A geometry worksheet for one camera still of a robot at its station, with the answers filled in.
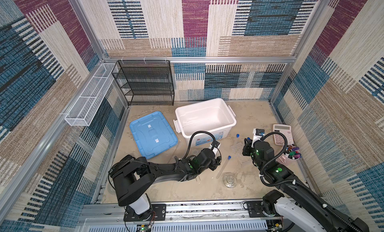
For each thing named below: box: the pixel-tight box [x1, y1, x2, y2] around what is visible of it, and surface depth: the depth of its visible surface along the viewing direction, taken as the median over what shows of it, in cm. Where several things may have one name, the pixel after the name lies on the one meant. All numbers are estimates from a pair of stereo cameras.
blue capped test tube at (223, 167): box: [216, 155, 232, 179], surface depth 90 cm
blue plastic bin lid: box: [129, 111, 178, 159], surface depth 104 cm
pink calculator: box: [273, 124, 294, 146], surface depth 101 cm
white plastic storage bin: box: [173, 98, 237, 147], surface depth 101 cm
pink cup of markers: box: [276, 144, 303, 167], surface depth 83 cm
